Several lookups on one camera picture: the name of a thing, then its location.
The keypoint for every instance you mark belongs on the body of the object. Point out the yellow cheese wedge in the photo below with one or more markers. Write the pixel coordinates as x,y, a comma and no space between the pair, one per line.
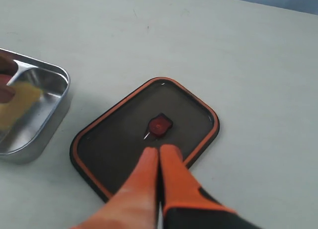
26,95

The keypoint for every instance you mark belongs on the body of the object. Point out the dark lid with orange seal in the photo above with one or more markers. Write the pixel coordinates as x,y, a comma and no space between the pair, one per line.
160,111

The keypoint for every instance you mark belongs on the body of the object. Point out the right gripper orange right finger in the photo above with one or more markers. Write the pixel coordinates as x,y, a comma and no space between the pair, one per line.
186,204

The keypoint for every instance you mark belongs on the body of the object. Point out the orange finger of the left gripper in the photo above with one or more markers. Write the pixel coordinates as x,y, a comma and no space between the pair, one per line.
7,65

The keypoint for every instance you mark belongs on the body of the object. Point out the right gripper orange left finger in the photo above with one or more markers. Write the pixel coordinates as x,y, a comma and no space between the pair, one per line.
134,206

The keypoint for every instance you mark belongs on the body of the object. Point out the steel two-compartment lunch box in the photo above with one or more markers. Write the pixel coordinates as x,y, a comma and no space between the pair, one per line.
30,134

